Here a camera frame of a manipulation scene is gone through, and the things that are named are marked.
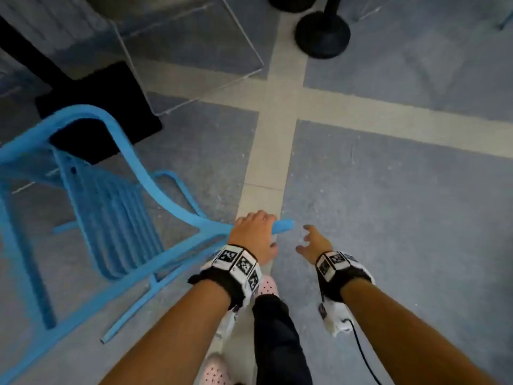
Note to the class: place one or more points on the person's left hand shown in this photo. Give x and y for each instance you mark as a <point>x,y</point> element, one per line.
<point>252,234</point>

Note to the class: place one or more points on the person's right hand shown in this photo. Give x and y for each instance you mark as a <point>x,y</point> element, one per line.
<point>316,246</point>

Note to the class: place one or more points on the person's left thumb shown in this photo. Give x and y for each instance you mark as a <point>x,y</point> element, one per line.
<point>273,248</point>

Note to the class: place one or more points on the person's right thumb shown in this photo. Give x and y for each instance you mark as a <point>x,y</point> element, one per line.
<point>301,250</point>

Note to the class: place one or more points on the blue metal chair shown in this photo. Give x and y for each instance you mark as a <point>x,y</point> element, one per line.
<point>116,220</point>

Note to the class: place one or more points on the person's right forearm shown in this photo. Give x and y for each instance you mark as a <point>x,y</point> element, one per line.
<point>400,336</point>

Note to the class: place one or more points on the person's left forearm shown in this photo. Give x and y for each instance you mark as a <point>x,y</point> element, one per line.
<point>176,336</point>

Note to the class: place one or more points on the pink clog shoe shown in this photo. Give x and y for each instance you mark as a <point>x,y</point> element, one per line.
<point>214,370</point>
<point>267,285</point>

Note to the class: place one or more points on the right wrist marker band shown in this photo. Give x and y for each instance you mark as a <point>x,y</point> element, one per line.
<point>336,268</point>

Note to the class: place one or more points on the wrist marker band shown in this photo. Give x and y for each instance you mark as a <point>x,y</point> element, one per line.
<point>336,268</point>
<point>236,268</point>

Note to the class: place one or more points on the left wrist marker band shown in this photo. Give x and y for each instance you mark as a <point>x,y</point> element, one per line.
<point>236,268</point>

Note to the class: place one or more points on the person's black trouser leg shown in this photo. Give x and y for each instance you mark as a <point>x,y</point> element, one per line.
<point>278,340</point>

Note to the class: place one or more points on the black round stanchion base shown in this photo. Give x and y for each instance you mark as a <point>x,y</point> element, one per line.
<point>292,1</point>
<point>322,34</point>

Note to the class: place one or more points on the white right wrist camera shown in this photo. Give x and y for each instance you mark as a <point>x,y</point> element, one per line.
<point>334,316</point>

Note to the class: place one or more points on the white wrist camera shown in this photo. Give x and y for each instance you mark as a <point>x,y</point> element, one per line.
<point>334,316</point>
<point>228,318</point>

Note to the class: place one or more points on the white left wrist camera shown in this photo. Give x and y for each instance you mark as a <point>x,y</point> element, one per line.
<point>228,318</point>

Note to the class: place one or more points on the black table pedestal base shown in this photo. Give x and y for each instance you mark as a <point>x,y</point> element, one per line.
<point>116,96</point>

